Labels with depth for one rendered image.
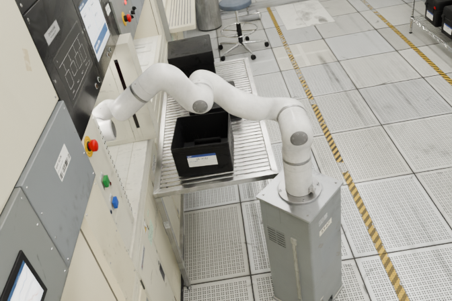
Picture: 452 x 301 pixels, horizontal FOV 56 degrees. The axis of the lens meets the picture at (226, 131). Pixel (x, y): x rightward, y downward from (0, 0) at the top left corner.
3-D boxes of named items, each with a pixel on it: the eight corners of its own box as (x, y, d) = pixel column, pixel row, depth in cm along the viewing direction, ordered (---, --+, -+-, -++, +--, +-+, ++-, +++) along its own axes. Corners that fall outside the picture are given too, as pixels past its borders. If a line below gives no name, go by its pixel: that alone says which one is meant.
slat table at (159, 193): (290, 273, 243) (278, 173, 200) (186, 290, 245) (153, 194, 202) (259, 141, 350) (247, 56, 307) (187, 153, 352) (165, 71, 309)
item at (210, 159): (177, 177, 209) (169, 150, 200) (183, 143, 232) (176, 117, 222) (233, 170, 206) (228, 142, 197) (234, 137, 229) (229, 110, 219)
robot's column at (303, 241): (344, 286, 232) (344, 181, 189) (317, 326, 216) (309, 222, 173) (300, 262, 248) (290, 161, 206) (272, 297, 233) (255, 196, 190)
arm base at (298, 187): (329, 184, 189) (328, 151, 178) (306, 210, 178) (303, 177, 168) (293, 169, 200) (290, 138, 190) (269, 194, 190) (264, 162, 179)
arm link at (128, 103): (131, 67, 164) (83, 114, 175) (131, 92, 153) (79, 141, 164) (149, 80, 170) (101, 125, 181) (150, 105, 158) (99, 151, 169)
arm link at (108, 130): (78, 120, 169) (76, 136, 162) (111, 113, 169) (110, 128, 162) (86, 135, 175) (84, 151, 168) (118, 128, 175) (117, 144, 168)
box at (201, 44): (219, 86, 278) (212, 50, 264) (175, 94, 279) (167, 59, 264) (216, 66, 302) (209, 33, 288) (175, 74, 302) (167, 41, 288)
